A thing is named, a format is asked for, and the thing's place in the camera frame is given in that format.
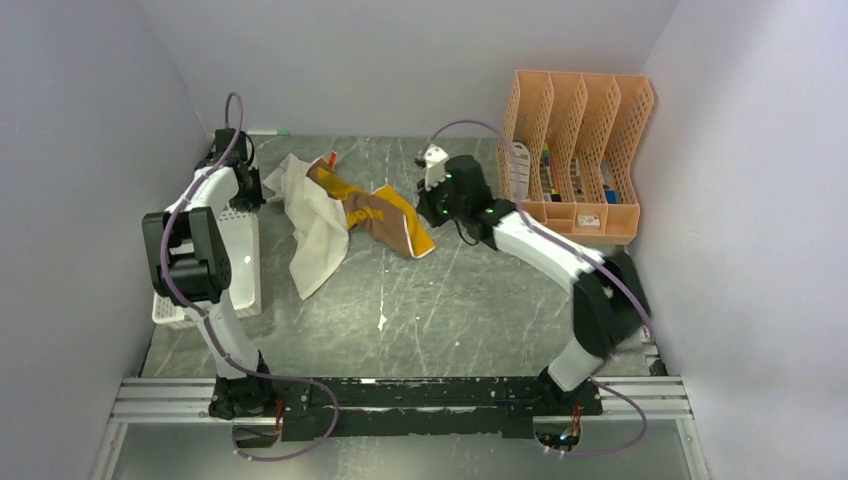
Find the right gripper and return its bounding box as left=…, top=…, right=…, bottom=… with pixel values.
left=416, top=170, right=469, bottom=229

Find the cream white towel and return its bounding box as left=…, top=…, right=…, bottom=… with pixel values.
left=262, top=153, right=349, bottom=300

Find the yellow brown bear towel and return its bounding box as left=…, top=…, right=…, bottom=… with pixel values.
left=307, top=157, right=436, bottom=259

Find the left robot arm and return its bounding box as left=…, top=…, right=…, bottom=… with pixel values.
left=142, top=127, right=279, bottom=420

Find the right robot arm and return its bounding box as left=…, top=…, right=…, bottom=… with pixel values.
left=414, top=146, right=650, bottom=414

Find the white plastic basket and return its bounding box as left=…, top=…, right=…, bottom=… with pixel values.
left=151, top=207, right=261, bottom=330

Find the orange file organizer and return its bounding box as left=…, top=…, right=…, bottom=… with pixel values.
left=496, top=70, right=655, bottom=246

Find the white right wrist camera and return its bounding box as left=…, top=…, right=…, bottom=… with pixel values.
left=423, top=144, right=450, bottom=191

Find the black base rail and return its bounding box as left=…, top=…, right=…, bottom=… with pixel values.
left=211, top=374, right=604, bottom=444

